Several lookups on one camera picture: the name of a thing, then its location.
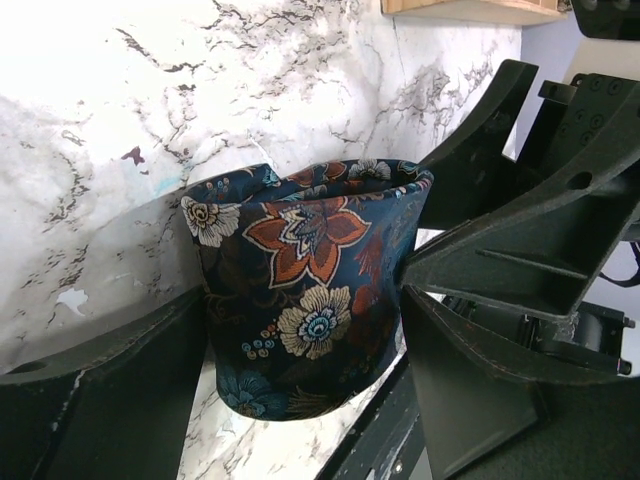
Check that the wooden compartment tray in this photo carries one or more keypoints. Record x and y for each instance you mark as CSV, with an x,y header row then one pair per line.
x,y
506,12

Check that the black metal base rail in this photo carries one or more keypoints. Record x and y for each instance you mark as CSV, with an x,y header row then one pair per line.
x,y
387,440

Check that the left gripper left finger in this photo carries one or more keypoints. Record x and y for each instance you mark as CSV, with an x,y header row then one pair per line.
x,y
114,407

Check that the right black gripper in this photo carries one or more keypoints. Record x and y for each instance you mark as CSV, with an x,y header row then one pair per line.
x,y
540,241

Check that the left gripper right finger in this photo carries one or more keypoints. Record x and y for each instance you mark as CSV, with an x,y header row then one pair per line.
x,y
493,409

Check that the navy floral tie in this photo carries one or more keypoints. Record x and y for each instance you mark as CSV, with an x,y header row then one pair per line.
x,y
301,279

